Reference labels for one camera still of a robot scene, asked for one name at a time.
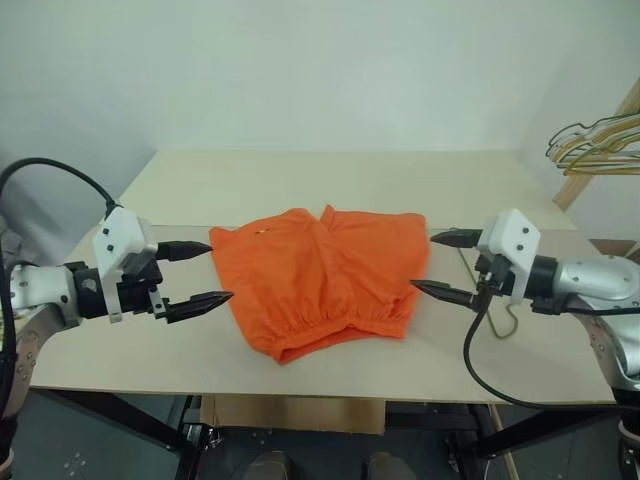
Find dark rounded foot shape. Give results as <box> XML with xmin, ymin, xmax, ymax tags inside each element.
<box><xmin>366</xmin><ymin>450</ymin><xmax>409</xmax><ymax>480</ymax></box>
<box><xmin>246</xmin><ymin>449</ymin><xmax>290</xmax><ymax>480</ymax></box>

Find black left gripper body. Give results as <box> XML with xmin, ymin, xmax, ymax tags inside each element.
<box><xmin>116</xmin><ymin>251</ymin><xmax>171</xmax><ymax>322</ymax></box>

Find olive green wire hanger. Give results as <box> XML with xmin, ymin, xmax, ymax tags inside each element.
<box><xmin>457</xmin><ymin>247</ymin><xmax>520</xmax><ymax>340</ymax></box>

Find black metal table frame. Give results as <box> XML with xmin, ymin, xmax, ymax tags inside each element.
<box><xmin>29</xmin><ymin>388</ymin><xmax>622</xmax><ymax>480</ymax></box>

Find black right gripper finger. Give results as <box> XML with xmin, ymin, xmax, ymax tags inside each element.
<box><xmin>409</xmin><ymin>279</ymin><xmax>477</xmax><ymax>313</ymax></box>
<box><xmin>429</xmin><ymin>228</ymin><xmax>485</xmax><ymax>248</ymax></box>

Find yellow wire hanger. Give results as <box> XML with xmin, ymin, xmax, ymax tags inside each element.
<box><xmin>552</xmin><ymin>119</ymin><xmax>640</xmax><ymax>178</ymax></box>

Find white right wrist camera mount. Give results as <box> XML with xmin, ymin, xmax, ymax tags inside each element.
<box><xmin>476</xmin><ymin>207</ymin><xmax>543</xmax><ymax>306</ymax></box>

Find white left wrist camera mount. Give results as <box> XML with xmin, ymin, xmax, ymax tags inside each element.
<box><xmin>92</xmin><ymin>205</ymin><xmax>161</xmax><ymax>325</ymax></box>

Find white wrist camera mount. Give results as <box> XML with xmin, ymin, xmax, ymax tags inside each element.
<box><xmin>92</xmin><ymin>205</ymin><xmax>161</xmax><ymax>325</ymax></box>
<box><xmin>476</xmin><ymin>207</ymin><xmax>543</xmax><ymax>306</ymax></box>

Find flat cardboard sheet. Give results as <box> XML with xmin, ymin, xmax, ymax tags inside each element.
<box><xmin>199</xmin><ymin>394</ymin><xmax>387</xmax><ymax>438</ymax></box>

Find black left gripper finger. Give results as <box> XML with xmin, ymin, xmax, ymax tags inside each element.
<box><xmin>156</xmin><ymin>239</ymin><xmax>214</xmax><ymax>263</ymax></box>
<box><xmin>166</xmin><ymin>290</ymin><xmax>237</xmax><ymax>325</ymax></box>

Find wooden clothes rack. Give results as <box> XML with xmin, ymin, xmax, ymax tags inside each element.
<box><xmin>551</xmin><ymin>74</ymin><xmax>640</xmax><ymax>211</ymax></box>

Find orange shorts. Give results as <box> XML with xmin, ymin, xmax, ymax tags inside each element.
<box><xmin>208</xmin><ymin>203</ymin><xmax>432</xmax><ymax>366</ymax></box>

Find open cardboard box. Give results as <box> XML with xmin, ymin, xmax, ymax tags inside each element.
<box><xmin>588</xmin><ymin>238</ymin><xmax>637</xmax><ymax>262</ymax></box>

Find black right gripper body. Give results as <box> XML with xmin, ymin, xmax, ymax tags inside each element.
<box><xmin>469</xmin><ymin>252</ymin><xmax>517</xmax><ymax>312</ymax></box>

